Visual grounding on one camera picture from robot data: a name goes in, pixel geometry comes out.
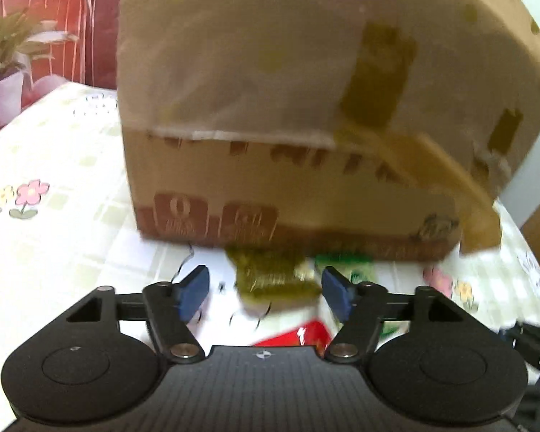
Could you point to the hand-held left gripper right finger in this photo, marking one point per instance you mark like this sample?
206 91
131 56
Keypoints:
337 294

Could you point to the olive green snack packet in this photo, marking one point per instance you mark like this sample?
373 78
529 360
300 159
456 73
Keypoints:
274 274

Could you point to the brown cardboard box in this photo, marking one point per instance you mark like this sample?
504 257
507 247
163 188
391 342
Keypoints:
297 99

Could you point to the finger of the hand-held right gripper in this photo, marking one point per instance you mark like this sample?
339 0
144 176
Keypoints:
524 339

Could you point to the bright green snack packet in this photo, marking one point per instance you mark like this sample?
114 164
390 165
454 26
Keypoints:
353 270

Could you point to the red snack packet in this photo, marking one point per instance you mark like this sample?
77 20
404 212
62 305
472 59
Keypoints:
303 334

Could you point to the checked flower print tablecloth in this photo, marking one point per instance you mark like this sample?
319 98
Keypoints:
49 144

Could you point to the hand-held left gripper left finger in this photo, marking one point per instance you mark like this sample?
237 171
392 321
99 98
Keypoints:
192 292

